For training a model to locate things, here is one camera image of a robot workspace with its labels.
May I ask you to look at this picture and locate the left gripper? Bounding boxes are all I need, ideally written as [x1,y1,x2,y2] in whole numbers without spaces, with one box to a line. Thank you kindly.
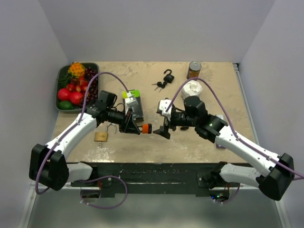
[106,107,141,135]

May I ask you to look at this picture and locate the orange padlock with keys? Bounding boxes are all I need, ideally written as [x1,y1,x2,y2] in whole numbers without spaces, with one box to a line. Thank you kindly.
[138,123,152,134]

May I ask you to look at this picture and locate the black padlock with keys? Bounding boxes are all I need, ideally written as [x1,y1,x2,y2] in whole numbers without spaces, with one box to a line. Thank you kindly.
[153,69,175,92]

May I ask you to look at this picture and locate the yellow padlock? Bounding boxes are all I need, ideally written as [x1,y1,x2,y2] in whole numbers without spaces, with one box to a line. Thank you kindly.
[180,126,189,131]

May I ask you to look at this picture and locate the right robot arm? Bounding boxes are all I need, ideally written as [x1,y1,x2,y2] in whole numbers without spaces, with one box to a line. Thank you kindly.
[154,96,295,201]

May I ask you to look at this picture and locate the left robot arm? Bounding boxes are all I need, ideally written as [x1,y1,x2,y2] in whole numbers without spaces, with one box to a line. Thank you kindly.
[29,91,141,190]

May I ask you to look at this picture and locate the razor box green black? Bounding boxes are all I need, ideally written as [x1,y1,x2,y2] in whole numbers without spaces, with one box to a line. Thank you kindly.
[122,90,144,122]

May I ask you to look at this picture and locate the brass padlock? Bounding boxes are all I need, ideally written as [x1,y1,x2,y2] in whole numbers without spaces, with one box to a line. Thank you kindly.
[94,123,117,148]

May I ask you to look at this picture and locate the white toilet paper roll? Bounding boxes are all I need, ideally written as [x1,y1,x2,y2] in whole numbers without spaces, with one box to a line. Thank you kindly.
[181,80,203,100]

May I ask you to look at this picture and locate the purple toothpaste box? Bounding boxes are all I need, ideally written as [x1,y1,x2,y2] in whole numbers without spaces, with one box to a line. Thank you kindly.
[215,114,228,150]

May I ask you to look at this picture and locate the tin can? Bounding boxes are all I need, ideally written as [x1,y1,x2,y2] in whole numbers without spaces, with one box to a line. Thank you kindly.
[187,61,201,79]

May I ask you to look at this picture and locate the fruit tray dark green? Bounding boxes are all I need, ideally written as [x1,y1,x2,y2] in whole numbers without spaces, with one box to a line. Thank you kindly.
[55,62,100,113]

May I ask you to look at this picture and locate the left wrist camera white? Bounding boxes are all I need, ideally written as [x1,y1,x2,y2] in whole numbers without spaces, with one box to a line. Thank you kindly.
[123,91,138,112]

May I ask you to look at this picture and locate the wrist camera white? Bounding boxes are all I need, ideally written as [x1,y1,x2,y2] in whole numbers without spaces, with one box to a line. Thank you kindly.
[157,99,172,119]
[123,91,138,112]

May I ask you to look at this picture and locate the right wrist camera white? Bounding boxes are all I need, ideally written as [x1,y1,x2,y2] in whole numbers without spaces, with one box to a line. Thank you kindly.
[157,99,172,119]

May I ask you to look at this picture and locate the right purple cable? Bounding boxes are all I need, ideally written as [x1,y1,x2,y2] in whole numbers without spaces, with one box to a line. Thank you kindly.
[166,77,304,205]

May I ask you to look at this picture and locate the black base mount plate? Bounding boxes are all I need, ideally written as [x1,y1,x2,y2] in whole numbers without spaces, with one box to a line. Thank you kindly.
[71,162,226,198]

